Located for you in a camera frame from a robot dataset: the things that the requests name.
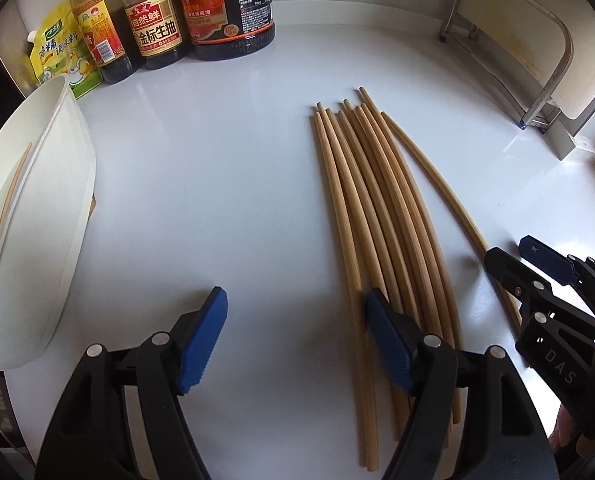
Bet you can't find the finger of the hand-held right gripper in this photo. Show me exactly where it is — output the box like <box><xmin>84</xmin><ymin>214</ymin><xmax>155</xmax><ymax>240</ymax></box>
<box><xmin>518</xmin><ymin>234</ymin><xmax>595</xmax><ymax>312</ymax></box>
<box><xmin>484</xmin><ymin>246</ymin><xmax>595</xmax><ymax>337</ymax></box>

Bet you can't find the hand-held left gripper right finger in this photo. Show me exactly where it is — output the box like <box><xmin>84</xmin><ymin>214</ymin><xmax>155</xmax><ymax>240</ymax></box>
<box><xmin>365</xmin><ymin>287</ymin><xmax>561</xmax><ymax>480</ymax></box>

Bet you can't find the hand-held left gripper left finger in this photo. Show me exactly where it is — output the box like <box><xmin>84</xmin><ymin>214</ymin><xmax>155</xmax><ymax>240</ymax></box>
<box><xmin>34</xmin><ymin>286</ymin><xmax>229</xmax><ymax>480</ymax></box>

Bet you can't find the long wooden chopstick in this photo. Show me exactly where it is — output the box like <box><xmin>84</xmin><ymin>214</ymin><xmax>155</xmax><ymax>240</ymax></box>
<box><xmin>0</xmin><ymin>142</ymin><xmax>33</xmax><ymax>238</ymax></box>
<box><xmin>380</xmin><ymin>111</ymin><xmax>523</xmax><ymax>333</ymax></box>

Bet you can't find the bundle of wooden chopsticks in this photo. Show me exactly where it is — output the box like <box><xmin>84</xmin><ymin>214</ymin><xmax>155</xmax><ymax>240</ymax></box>
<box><xmin>311</xmin><ymin>86</ymin><xmax>465</xmax><ymax>473</ymax></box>

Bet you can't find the white plastic container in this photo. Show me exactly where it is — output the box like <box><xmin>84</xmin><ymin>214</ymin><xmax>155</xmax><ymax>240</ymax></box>
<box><xmin>0</xmin><ymin>75</ymin><xmax>98</xmax><ymax>373</ymax></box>

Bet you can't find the person's right hand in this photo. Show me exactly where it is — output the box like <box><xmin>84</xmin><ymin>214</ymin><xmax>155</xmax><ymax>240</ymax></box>
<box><xmin>552</xmin><ymin>400</ymin><xmax>595</xmax><ymax>463</ymax></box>

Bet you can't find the metal rack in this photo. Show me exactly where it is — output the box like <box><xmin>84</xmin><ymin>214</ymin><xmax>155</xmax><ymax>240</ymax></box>
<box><xmin>438</xmin><ymin>0</ymin><xmax>575</xmax><ymax>133</ymax></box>

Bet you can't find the dark soy sauce bottle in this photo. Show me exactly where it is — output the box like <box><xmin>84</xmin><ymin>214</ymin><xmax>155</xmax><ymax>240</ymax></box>
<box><xmin>121</xmin><ymin>0</ymin><xmax>188</xmax><ymax>71</ymax></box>

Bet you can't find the yellow label sauce bottle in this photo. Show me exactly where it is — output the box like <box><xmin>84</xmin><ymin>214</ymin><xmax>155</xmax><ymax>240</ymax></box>
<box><xmin>70</xmin><ymin>0</ymin><xmax>140</xmax><ymax>85</ymax></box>

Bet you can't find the large black sauce jug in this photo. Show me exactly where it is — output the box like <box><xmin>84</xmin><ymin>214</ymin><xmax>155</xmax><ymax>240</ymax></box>
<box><xmin>177</xmin><ymin>0</ymin><xmax>276</xmax><ymax>61</ymax></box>

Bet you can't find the yellow green seasoning pouch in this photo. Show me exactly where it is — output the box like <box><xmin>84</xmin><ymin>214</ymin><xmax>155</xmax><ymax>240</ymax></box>
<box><xmin>27</xmin><ymin>0</ymin><xmax>103</xmax><ymax>100</ymax></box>

